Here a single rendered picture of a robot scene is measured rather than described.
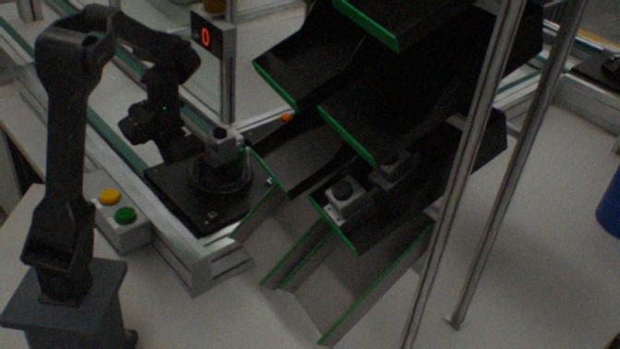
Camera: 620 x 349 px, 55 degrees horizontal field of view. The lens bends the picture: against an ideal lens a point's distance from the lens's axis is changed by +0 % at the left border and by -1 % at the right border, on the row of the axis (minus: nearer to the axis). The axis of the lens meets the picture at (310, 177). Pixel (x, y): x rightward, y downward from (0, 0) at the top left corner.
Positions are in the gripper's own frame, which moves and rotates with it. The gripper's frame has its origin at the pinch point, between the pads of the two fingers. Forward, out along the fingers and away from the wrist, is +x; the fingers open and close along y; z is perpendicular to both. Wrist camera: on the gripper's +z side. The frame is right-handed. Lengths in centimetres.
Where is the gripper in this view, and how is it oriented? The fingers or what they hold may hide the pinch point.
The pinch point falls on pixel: (167, 150)
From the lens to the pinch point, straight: 119.1
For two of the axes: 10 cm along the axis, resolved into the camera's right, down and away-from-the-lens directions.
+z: -7.5, 3.6, -5.6
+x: -0.9, 7.8, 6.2
